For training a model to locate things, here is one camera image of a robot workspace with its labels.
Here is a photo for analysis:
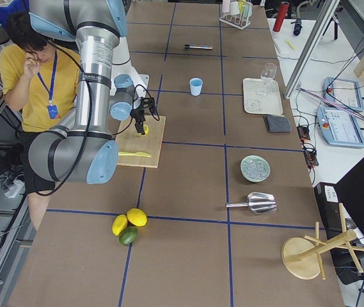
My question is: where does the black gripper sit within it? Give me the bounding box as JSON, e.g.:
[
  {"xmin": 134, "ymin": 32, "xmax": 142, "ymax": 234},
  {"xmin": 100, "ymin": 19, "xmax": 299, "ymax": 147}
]
[{"xmin": 131, "ymin": 97, "xmax": 155, "ymax": 135}]

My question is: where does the metal muddler black tip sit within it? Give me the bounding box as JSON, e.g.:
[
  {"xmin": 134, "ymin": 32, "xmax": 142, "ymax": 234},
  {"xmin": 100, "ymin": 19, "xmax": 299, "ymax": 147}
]
[{"xmin": 184, "ymin": 44, "xmax": 213, "ymax": 51}]

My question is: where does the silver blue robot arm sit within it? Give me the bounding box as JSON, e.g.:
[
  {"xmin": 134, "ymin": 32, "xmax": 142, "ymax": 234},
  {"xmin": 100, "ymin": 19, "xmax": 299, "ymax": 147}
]
[{"xmin": 0, "ymin": 1, "xmax": 157, "ymax": 184}]

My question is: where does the light blue cup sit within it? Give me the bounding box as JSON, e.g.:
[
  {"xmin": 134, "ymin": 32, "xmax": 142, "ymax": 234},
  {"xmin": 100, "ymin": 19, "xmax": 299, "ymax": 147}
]
[{"xmin": 189, "ymin": 77, "xmax": 203, "ymax": 97}]

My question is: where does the yellow lemon upper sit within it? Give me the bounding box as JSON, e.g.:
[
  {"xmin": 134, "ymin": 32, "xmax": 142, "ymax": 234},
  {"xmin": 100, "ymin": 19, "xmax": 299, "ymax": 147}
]
[{"xmin": 126, "ymin": 208, "xmax": 148, "ymax": 227}]

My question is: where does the yellow lemon left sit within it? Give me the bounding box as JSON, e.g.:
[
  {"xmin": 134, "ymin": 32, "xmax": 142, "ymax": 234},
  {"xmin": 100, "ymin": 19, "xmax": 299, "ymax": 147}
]
[{"xmin": 111, "ymin": 214, "xmax": 128, "ymax": 236}]

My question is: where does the white cup drying rack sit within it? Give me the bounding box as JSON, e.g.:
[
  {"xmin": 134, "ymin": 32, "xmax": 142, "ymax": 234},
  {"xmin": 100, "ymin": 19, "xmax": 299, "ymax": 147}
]
[{"xmin": 219, "ymin": 0, "xmax": 253, "ymax": 29}]

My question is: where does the wooden cup tree stand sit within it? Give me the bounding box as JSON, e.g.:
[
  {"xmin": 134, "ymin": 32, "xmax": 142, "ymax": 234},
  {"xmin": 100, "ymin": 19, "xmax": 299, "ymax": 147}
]
[{"xmin": 281, "ymin": 203, "xmax": 364, "ymax": 280}]

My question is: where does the bamboo cutting board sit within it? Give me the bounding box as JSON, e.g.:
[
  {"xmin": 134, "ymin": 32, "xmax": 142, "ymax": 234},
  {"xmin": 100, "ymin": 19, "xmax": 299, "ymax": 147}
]
[{"xmin": 115, "ymin": 115, "xmax": 166, "ymax": 168}]

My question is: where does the yellow plastic knife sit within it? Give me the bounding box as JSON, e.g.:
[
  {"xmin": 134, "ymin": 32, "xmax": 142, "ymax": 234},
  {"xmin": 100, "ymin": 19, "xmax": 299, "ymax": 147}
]
[{"xmin": 118, "ymin": 151, "xmax": 152, "ymax": 157}]

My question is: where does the green lime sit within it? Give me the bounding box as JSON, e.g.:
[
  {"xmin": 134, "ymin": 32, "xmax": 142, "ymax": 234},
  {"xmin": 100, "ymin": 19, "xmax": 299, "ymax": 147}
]
[{"xmin": 119, "ymin": 226, "xmax": 138, "ymax": 246}]

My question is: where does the person in yellow shirt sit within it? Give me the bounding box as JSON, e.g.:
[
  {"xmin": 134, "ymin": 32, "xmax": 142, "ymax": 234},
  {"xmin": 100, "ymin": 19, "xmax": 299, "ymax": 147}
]
[{"xmin": 0, "ymin": 12, "xmax": 79, "ymax": 229}]

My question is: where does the green bowl of ice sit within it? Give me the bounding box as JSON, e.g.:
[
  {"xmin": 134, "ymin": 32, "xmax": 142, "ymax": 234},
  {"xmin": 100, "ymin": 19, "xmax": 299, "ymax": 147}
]
[{"xmin": 240, "ymin": 155, "xmax": 271, "ymax": 183}]

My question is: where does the cream bear tray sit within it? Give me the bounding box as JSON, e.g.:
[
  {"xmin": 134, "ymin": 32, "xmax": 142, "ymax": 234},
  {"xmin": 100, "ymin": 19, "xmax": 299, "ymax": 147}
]
[{"xmin": 242, "ymin": 78, "xmax": 283, "ymax": 116}]

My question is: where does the dark grey folded cloth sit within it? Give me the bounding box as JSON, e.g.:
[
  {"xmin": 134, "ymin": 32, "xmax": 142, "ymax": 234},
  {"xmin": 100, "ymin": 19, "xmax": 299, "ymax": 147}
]
[{"xmin": 264, "ymin": 114, "xmax": 292, "ymax": 133}]

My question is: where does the clear wine glass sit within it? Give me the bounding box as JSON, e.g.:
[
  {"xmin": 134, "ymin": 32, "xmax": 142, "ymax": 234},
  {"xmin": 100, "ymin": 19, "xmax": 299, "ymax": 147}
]
[{"xmin": 257, "ymin": 63, "xmax": 277, "ymax": 97}]

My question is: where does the metal ice scoop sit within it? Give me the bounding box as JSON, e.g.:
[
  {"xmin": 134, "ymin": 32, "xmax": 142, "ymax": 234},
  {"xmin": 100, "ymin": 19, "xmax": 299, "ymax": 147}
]
[{"xmin": 225, "ymin": 192, "xmax": 277, "ymax": 214}]

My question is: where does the orange black connector strip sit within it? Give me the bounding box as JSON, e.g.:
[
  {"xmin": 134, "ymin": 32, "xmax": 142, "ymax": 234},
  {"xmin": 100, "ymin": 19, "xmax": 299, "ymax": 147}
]
[{"xmin": 297, "ymin": 125, "xmax": 319, "ymax": 169}]

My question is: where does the black blue handheld tool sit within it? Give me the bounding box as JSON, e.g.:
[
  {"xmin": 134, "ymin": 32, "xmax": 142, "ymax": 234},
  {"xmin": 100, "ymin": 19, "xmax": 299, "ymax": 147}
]
[{"xmin": 293, "ymin": 19, "xmax": 302, "ymax": 36}]

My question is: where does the red cylinder bottle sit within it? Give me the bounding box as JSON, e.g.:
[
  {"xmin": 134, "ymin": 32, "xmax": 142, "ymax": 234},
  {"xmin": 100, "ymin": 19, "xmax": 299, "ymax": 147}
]
[{"xmin": 273, "ymin": 1, "xmax": 290, "ymax": 33}]

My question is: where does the black computer box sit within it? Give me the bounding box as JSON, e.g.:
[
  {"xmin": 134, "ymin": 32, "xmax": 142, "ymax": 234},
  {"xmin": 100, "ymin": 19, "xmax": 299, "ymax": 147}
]
[{"xmin": 314, "ymin": 182, "xmax": 342, "ymax": 232}]

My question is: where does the teach pendant near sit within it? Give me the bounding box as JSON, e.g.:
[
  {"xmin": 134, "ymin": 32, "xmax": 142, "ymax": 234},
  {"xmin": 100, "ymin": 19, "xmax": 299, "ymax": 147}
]
[{"xmin": 317, "ymin": 107, "xmax": 364, "ymax": 148}]

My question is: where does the teach pendant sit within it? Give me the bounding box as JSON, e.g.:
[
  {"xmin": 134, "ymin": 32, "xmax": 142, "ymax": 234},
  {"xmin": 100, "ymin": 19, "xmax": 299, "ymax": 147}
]
[
  {"xmin": 317, "ymin": 107, "xmax": 364, "ymax": 148},
  {"xmin": 323, "ymin": 77, "xmax": 364, "ymax": 111}
]

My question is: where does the teach pendant far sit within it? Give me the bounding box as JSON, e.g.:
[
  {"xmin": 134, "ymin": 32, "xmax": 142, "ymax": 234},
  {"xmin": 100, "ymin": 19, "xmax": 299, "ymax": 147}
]
[{"xmin": 323, "ymin": 77, "xmax": 364, "ymax": 111}]

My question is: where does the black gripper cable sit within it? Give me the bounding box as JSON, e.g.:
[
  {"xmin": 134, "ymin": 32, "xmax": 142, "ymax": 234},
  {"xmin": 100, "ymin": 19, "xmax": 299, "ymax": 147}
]
[{"xmin": 36, "ymin": 36, "xmax": 162, "ymax": 196}]

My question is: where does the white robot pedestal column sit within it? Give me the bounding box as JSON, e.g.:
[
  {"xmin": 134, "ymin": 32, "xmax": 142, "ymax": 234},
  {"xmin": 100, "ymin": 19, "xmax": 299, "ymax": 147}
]
[{"xmin": 111, "ymin": 37, "xmax": 150, "ymax": 97}]

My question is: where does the aluminium frame post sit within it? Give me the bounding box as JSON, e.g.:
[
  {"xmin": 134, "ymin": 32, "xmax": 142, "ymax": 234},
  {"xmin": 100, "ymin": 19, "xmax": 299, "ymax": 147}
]
[{"xmin": 283, "ymin": 0, "xmax": 340, "ymax": 99}]

